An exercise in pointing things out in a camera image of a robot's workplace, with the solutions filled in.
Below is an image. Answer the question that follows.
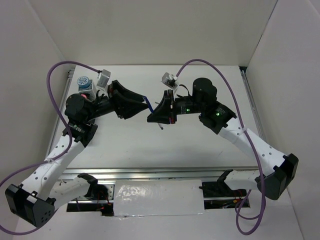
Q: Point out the aluminium frame rail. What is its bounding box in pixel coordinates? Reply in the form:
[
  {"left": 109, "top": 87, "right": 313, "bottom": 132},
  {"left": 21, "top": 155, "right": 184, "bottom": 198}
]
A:
[{"left": 62, "top": 166, "right": 258, "bottom": 181}]

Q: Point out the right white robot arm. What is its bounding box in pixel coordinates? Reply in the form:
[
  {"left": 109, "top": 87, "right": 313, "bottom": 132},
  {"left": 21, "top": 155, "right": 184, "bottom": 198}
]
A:
[{"left": 147, "top": 77, "right": 299, "bottom": 201}]

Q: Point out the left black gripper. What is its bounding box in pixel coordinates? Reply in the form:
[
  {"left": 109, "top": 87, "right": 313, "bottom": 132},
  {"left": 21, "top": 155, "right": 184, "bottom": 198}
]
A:
[{"left": 84, "top": 79, "right": 149, "bottom": 122}]

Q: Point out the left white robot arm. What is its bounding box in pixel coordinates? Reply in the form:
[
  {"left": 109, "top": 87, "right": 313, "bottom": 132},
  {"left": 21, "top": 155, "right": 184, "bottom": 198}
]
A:
[{"left": 5, "top": 80, "right": 148, "bottom": 228}]

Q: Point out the blue pen cap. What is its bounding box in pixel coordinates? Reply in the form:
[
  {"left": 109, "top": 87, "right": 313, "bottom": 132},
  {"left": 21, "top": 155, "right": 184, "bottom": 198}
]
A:
[{"left": 143, "top": 96, "right": 154, "bottom": 113}]

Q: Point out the silver mesh container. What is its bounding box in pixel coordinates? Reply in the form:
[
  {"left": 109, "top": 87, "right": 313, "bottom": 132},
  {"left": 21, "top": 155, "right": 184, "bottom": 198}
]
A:
[{"left": 78, "top": 79, "right": 97, "bottom": 101}]

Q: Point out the white foil sheet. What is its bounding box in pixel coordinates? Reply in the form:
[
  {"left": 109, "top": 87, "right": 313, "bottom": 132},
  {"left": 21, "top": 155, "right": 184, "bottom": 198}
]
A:
[{"left": 113, "top": 179, "right": 205, "bottom": 217}]

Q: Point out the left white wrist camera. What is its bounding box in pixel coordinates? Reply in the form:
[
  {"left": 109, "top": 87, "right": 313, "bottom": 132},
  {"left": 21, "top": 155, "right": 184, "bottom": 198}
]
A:
[{"left": 96, "top": 69, "right": 111, "bottom": 91}]

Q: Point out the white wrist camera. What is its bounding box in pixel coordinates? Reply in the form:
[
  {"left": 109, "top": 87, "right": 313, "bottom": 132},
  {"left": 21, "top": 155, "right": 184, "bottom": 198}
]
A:
[
  {"left": 96, "top": 69, "right": 111, "bottom": 91},
  {"left": 161, "top": 72, "right": 179, "bottom": 94}
]

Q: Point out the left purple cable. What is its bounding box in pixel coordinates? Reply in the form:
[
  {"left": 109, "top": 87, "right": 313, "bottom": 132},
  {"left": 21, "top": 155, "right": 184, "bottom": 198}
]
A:
[{"left": 0, "top": 60, "right": 103, "bottom": 236}]

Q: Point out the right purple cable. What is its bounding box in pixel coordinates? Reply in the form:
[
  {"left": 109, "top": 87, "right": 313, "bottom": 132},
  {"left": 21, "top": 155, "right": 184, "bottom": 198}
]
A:
[{"left": 174, "top": 58, "right": 267, "bottom": 236}]

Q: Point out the purple cable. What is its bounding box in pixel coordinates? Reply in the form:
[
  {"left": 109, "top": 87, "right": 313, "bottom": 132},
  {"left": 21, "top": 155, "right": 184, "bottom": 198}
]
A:
[
  {"left": 0, "top": 60, "right": 103, "bottom": 236},
  {"left": 174, "top": 58, "right": 267, "bottom": 236}
]

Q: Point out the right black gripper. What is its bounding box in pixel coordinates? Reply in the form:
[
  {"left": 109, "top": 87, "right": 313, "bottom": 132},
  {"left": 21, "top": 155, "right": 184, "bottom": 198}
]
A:
[{"left": 147, "top": 89, "right": 205, "bottom": 124}]

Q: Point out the blue pen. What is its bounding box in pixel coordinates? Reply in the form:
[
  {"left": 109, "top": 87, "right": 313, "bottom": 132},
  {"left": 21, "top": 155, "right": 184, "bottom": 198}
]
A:
[{"left": 142, "top": 96, "right": 164, "bottom": 130}]

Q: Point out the blue slime jar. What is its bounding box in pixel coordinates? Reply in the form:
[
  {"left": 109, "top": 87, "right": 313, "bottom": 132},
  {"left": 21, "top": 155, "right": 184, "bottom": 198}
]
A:
[{"left": 76, "top": 76, "right": 92, "bottom": 91}]

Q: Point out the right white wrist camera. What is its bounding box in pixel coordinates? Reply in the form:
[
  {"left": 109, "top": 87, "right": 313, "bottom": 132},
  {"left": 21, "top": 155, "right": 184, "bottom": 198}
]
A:
[{"left": 161, "top": 72, "right": 179, "bottom": 94}]

